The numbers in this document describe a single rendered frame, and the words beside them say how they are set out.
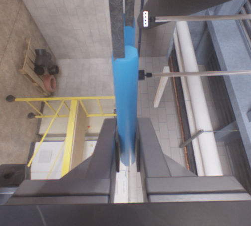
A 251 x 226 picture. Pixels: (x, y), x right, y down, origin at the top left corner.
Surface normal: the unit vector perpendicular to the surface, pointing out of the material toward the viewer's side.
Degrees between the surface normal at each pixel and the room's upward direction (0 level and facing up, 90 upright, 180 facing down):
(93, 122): 90
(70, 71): 90
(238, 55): 90
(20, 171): 90
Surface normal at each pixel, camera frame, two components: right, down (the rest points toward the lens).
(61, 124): -0.02, -0.44
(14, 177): -0.03, -0.77
